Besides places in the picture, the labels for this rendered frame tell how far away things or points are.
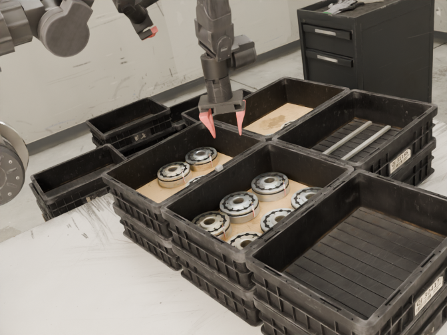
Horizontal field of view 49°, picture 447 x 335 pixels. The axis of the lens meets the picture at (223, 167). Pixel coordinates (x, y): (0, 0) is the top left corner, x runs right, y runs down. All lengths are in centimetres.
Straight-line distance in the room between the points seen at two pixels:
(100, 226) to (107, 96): 270
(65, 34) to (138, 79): 348
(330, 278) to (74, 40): 69
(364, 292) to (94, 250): 84
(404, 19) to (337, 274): 200
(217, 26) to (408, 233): 62
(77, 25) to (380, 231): 79
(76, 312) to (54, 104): 293
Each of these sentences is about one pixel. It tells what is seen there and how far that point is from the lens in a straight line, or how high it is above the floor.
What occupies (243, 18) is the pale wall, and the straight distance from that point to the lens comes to 476.
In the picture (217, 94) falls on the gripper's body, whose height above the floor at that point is 118.
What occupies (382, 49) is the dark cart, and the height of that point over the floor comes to 68.
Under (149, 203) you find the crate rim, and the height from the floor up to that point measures 93.
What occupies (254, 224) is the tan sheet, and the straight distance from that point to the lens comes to 125.
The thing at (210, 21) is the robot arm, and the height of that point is 135.
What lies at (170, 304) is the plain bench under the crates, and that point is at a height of 70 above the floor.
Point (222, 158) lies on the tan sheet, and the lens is 157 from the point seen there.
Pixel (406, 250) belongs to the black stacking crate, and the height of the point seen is 83.
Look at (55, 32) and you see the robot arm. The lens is 86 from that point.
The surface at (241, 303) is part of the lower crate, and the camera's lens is 116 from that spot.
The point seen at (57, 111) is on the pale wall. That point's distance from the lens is 418.
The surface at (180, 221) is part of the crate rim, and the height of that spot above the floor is 93.
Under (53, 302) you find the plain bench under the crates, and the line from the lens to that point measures 145.
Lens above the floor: 158
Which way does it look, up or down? 30 degrees down
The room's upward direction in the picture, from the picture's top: 12 degrees counter-clockwise
